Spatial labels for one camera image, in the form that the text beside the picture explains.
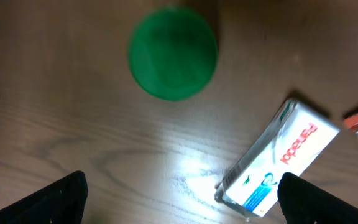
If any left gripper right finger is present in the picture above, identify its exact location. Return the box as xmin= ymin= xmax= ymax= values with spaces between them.
xmin=278 ymin=172 xmax=358 ymax=224

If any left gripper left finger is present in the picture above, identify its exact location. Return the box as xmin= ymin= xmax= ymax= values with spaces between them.
xmin=0 ymin=170 xmax=88 ymax=224

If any white Panadol medicine box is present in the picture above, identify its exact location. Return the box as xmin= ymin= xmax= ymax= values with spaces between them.
xmin=214 ymin=98 xmax=340 ymax=218

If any green lid white jar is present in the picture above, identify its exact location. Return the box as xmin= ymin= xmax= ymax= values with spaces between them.
xmin=127 ymin=6 xmax=218 ymax=101

